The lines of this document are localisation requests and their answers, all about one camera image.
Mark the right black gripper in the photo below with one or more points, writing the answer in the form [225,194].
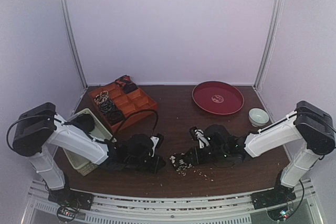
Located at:
[192,156]

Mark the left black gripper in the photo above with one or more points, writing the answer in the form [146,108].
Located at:
[156,167]

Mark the black white floral tie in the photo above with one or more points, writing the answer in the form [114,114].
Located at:
[181,162]

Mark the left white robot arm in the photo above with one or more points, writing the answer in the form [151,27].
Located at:
[42,125]

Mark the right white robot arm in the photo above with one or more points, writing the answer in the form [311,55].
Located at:
[307,123]

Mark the dark rolled tie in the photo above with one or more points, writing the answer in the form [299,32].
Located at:
[114,116]

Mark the orange compartment tray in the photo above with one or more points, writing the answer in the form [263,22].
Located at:
[128,103]

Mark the pale green perforated basket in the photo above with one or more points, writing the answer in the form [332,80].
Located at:
[79,163]

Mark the red round plate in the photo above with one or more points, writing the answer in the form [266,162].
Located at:
[218,98]

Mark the black white rolled tie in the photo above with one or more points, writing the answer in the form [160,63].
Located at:
[107,106]

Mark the black tie in basket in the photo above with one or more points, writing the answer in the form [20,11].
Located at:
[84,122]

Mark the small celadon bowl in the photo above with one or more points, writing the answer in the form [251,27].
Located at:
[258,117]

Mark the beige patterned rolled tie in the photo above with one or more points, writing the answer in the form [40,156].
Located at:
[102,97]

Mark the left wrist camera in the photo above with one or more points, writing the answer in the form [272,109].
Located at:
[157,141]

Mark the front aluminium rail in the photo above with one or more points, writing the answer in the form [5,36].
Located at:
[236,208]

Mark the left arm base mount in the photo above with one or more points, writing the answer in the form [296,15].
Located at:
[70,202]

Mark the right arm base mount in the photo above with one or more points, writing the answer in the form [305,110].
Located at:
[276,202]

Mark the right aluminium frame post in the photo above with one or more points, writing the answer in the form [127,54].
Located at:
[269,45]

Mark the aluminium frame post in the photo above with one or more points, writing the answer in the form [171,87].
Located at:
[269,45]
[72,43]

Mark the left aluminium frame post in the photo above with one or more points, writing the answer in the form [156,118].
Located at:
[72,43]

